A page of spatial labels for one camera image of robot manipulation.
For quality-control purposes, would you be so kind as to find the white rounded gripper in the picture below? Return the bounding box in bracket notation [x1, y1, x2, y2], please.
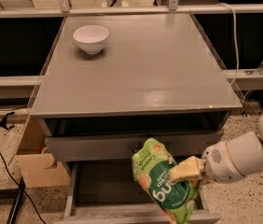
[169, 142, 242, 188]

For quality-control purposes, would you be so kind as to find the green rice chip bag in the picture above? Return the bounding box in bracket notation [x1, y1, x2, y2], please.
[131, 138, 199, 224]

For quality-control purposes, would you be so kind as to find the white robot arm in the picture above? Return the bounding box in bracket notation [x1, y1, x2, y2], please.
[169, 115, 263, 183]

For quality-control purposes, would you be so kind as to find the grey open middle drawer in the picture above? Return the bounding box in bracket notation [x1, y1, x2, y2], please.
[55, 155, 222, 224]

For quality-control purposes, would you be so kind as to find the grey top drawer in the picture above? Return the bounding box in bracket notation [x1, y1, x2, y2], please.
[45, 130, 223, 161]

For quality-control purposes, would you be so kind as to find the grey wooden nightstand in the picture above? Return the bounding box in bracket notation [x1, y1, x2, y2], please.
[29, 13, 242, 170]

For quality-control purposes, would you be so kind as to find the brown cardboard box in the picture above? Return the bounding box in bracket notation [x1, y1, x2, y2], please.
[15, 119, 71, 188]

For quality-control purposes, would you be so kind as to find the white ceramic bowl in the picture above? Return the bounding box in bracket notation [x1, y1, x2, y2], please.
[73, 25, 109, 54]

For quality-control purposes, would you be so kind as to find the black floor cable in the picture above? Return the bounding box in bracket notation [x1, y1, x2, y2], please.
[0, 132, 47, 224]

